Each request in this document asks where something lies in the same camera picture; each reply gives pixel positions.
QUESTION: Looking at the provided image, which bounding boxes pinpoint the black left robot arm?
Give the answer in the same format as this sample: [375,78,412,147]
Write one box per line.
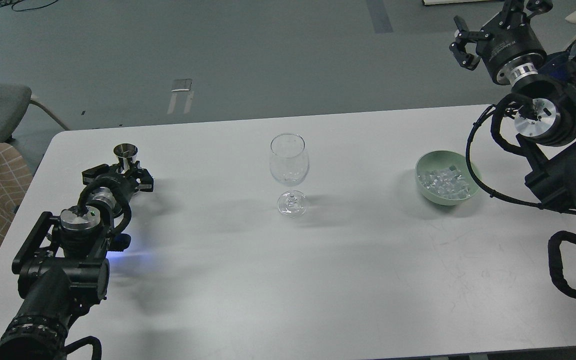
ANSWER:
[0,162,154,360]

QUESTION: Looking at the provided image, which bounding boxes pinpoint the green bowl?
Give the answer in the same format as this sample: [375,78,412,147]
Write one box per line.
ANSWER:
[414,150,481,207]

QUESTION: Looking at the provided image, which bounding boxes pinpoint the steel double jigger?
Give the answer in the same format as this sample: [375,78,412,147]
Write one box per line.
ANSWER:
[113,143,138,173]

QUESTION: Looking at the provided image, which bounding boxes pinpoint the clear ice cubes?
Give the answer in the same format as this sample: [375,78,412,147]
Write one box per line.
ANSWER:
[417,165,474,201]

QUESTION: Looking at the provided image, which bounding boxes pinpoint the black floor cables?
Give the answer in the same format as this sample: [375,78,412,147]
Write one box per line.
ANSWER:
[0,0,61,22]

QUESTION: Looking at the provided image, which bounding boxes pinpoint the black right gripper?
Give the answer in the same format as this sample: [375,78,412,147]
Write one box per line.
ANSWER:
[449,0,553,85]

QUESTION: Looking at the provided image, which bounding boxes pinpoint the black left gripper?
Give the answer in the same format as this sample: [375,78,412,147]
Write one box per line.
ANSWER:
[82,164,154,217]

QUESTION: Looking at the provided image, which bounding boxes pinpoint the clear wine glass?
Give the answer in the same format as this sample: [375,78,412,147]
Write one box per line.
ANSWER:
[269,133,310,218]

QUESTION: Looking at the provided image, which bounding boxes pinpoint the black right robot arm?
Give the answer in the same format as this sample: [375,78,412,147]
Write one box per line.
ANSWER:
[449,0,576,300]

